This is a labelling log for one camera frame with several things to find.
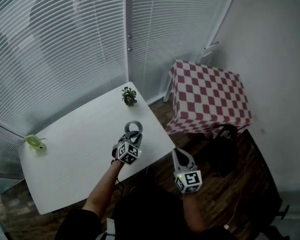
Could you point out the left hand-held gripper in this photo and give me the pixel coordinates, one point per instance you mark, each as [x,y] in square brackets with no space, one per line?
[126,154]

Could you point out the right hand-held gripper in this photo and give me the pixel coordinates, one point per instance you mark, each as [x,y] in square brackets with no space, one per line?
[188,180]

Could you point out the person's left forearm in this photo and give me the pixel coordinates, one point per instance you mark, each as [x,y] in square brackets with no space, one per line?
[103,186]

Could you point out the person's right forearm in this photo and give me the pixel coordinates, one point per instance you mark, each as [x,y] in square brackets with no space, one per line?
[191,212]

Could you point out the small potted purple flower plant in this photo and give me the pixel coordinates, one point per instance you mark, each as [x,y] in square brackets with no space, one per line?
[129,97]

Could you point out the black bag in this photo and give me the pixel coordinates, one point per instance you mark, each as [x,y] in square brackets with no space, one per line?
[223,151]

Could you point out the person's black clothing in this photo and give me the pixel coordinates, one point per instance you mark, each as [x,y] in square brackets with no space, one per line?
[150,214]

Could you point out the red white checkered tablecloth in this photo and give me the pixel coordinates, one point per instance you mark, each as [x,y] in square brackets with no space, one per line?
[207,96]

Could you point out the narrow white window blind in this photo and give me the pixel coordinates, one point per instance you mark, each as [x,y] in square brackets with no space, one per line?
[170,31]

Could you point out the wide white window blind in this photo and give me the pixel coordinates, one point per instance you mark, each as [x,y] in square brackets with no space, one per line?
[55,49]

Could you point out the white window frame post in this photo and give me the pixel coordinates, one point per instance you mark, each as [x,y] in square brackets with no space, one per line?
[127,34]

